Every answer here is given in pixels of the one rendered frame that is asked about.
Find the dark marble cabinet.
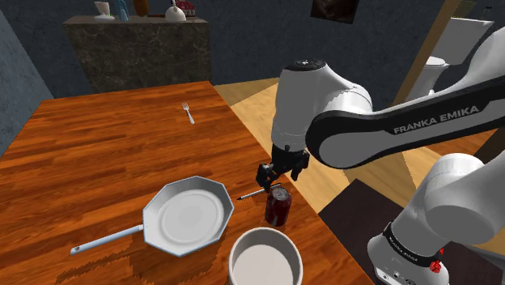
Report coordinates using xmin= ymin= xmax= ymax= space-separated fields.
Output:
xmin=62 ymin=0 xmax=213 ymax=95

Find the wooden table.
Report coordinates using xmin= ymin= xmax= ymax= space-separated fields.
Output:
xmin=0 ymin=80 xmax=376 ymax=285

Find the white round pot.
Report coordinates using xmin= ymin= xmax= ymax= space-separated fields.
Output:
xmin=228 ymin=227 xmax=304 ymax=285

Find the dark red drink can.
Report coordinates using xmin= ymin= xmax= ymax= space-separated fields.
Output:
xmin=264 ymin=186 xmax=293 ymax=228

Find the white toilet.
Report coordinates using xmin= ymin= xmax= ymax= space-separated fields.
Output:
xmin=405 ymin=17 xmax=495 ymax=102

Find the dark wall picture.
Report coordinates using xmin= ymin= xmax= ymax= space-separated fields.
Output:
xmin=309 ymin=0 xmax=360 ymax=25

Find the dark robot stand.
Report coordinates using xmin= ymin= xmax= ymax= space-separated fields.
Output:
xmin=317 ymin=178 xmax=505 ymax=285

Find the white octagonal frying pan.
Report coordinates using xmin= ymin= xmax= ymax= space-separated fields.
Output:
xmin=70 ymin=175 xmax=236 ymax=259

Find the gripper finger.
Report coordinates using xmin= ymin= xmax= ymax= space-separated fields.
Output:
xmin=255 ymin=162 xmax=279 ymax=194
xmin=291 ymin=151 xmax=311 ymax=181

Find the white black pen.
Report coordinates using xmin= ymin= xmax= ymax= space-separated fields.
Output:
xmin=236 ymin=182 xmax=282 ymax=202

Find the silver fork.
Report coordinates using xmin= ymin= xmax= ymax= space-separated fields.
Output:
xmin=181 ymin=102 xmax=196 ymax=125

